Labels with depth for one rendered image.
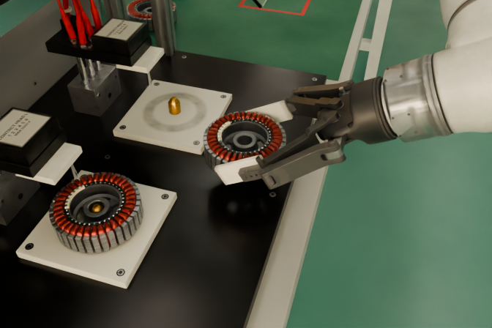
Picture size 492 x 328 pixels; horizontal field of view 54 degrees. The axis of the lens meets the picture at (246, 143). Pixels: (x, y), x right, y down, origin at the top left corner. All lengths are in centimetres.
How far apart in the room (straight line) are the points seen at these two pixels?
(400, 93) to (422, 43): 218
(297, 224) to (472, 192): 129
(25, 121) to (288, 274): 37
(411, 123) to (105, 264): 39
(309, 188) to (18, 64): 51
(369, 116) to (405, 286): 107
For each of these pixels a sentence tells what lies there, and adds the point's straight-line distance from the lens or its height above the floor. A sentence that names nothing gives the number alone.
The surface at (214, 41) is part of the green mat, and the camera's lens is 107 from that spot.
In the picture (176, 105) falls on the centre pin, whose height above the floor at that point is 80.
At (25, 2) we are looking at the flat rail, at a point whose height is 103.
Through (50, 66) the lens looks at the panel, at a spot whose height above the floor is 80.
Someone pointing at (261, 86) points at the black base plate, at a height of 77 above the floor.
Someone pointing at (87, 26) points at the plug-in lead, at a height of 92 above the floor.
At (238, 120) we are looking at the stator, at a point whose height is 85.
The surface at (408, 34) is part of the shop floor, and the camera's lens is 277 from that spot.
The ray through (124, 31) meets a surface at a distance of 77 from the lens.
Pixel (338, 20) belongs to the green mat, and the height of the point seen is 75.
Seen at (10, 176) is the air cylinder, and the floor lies 82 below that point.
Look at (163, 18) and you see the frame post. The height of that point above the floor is 85.
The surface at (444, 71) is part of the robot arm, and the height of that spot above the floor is 101.
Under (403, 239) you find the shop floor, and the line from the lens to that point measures 168.
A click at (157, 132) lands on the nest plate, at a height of 78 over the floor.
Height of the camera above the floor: 128
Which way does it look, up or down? 42 degrees down
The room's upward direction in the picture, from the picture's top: straight up
